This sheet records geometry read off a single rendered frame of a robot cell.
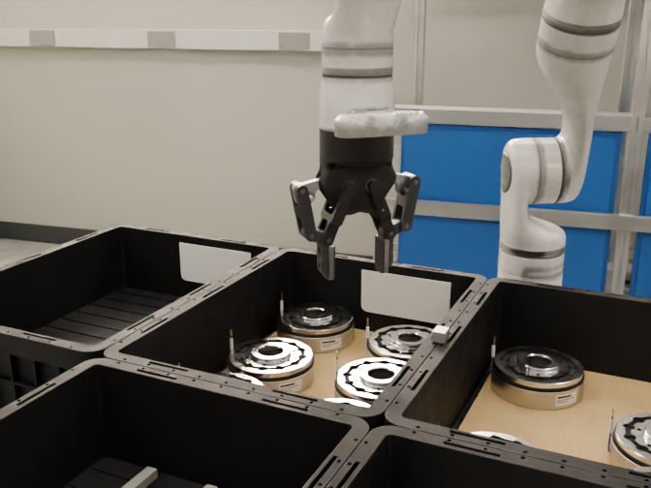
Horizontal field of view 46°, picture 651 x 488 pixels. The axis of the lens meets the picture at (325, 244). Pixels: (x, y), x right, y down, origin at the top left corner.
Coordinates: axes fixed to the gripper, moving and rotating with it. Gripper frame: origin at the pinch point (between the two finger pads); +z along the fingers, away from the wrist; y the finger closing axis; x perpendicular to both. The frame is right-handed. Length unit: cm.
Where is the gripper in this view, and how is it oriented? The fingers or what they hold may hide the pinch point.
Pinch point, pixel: (355, 260)
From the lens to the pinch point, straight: 80.7
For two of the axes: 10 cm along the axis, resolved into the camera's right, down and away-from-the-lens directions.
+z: 0.0, 9.6, 2.9
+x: 3.5, 2.7, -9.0
